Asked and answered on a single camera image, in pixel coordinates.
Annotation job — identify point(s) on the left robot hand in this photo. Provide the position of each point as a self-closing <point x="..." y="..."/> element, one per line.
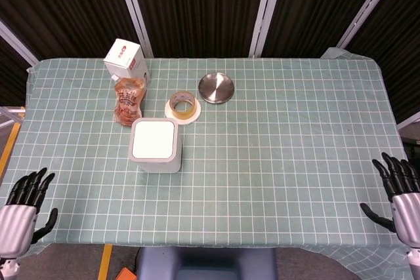
<point x="16" y="221"/>

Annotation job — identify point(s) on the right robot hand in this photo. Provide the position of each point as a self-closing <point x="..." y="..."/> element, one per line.
<point x="405" y="217"/>

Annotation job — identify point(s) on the white lidded bin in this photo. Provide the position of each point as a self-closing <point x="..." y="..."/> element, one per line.
<point x="155" y="144"/>

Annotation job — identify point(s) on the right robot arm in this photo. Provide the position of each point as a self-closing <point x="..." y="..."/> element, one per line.
<point x="414" y="265"/>

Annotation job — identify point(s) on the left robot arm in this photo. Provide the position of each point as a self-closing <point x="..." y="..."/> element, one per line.
<point x="8" y="268"/>

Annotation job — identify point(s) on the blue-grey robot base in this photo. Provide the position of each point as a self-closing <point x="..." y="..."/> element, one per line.
<point x="206" y="263"/>

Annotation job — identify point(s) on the yellow floor tape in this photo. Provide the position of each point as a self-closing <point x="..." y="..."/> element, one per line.
<point x="105" y="262"/>

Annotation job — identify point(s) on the orange box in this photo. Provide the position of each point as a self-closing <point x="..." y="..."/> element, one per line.
<point x="126" y="275"/>

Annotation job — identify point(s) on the green checkered tablecloth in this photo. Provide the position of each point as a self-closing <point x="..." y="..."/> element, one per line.
<point x="262" y="162"/>

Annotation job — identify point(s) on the orange snack bag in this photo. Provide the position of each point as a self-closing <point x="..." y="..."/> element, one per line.
<point x="128" y="99"/>

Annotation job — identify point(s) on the white carton box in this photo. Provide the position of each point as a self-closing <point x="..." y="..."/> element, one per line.
<point x="126" y="62"/>

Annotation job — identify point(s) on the clear tape roll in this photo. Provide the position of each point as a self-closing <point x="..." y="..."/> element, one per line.
<point x="182" y="104"/>

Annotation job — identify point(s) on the round stainless steel plate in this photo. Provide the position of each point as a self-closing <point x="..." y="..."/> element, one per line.
<point x="216" y="88"/>

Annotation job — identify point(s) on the white partition frame post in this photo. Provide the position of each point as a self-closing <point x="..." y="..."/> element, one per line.
<point x="264" y="11"/>
<point x="133" y="8"/>
<point x="18" y="45"/>
<point x="367" y="8"/>

